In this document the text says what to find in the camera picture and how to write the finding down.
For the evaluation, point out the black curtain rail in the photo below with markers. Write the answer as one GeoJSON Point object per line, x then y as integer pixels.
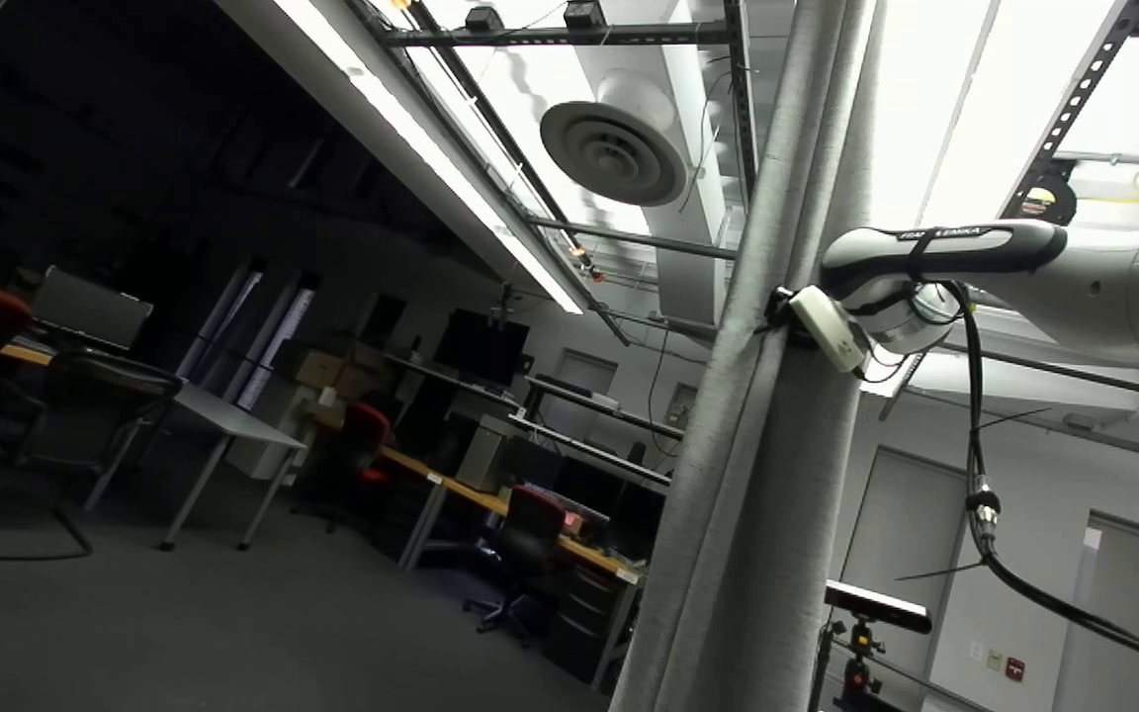
{"type": "Point", "coordinates": [555, 34]}

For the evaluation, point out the brown cardboard box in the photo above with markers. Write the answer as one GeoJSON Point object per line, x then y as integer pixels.
{"type": "Point", "coordinates": [335, 370]}

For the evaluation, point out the black perforated ceiling strut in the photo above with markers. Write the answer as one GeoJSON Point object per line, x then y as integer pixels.
{"type": "Point", "coordinates": [1077, 93]}

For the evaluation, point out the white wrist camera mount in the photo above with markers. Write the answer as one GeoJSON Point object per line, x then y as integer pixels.
{"type": "Point", "coordinates": [828, 325]}

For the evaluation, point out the grey fabric curtain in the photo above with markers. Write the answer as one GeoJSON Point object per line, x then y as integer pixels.
{"type": "Point", "coordinates": [751, 526]}

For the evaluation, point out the grey computer monitor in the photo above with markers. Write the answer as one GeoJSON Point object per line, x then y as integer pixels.
{"type": "Point", "coordinates": [91, 308]}

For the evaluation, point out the black camera bar on stand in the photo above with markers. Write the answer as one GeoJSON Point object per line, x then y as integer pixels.
{"type": "Point", "coordinates": [879, 605]}

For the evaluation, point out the long wooden workbench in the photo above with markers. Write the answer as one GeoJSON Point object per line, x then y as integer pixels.
{"type": "Point", "coordinates": [492, 498]}

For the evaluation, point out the red clamp on stand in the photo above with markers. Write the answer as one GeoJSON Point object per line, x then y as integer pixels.
{"type": "Point", "coordinates": [862, 653]}

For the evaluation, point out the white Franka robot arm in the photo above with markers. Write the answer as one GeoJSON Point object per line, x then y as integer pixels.
{"type": "Point", "coordinates": [1126, 297]}

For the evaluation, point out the black computer monitor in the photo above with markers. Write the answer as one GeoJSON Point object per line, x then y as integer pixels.
{"type": "Point", "coordinates": [481, 346]}

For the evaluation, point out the round ceiling air vent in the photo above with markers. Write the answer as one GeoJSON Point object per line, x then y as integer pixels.
{"type": "Point", "coordinates": [610, 150]}

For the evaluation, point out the white folding table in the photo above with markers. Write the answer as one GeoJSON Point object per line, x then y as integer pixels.
{"type": "Point", "coordinates": [236, 421]}

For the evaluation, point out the long ceiling light fixture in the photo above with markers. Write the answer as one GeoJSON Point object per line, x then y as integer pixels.
{"type": "Point", "coordinates": [395, 131]}

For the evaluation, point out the small red wall sign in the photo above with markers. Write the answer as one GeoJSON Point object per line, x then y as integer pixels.
{"type": "Point", "coordinates": [1014, 665]}

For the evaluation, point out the wooden desk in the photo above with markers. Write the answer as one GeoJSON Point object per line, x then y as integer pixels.
{"type": "Point", "coordinates": [97, 375]}

